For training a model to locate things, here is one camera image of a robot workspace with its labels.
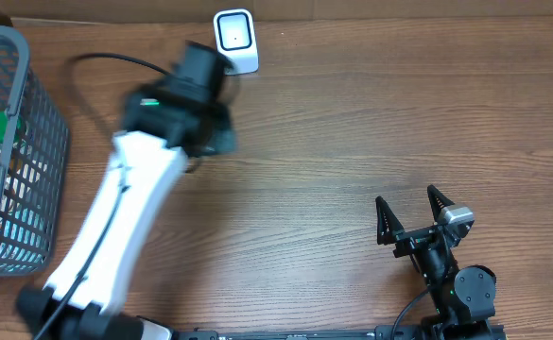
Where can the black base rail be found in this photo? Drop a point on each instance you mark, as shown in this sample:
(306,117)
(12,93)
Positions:
(276,335)

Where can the white barcode scanner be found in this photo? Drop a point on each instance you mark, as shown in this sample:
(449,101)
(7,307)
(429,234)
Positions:
(235,39)

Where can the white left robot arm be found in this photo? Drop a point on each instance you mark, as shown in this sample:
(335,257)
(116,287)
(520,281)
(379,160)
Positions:
(83,298)

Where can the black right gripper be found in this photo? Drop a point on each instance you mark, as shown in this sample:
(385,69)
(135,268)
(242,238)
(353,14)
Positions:
(391,229)

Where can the grey plastic shopping basket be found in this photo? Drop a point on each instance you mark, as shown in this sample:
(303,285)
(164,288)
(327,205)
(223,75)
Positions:
(32,165)

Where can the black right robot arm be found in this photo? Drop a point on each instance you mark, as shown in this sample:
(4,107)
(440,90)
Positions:
(463,297)

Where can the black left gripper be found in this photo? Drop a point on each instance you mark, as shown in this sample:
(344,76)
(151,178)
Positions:
(220,137)

